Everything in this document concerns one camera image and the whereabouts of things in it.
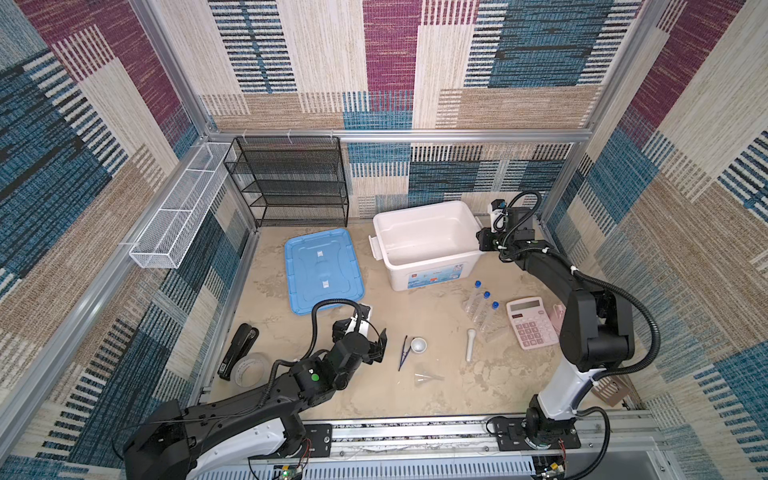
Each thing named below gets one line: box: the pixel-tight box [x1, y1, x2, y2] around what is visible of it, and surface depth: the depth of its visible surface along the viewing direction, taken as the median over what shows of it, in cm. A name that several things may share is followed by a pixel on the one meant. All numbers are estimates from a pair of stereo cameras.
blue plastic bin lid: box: [285, 228, 365, 315], surface depth 110 cm
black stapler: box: [217, 323, 259, 381], surface depth 88 cm
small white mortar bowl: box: [410, 337, 428, 353], surface depth 89 cm
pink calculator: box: [506, 296, 559, 350], surface depth 93 cm
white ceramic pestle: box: [466, 328, 476, 362], surface depth 91 cm
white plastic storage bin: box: [368, 200, 485, 292], surface depth 102 cm
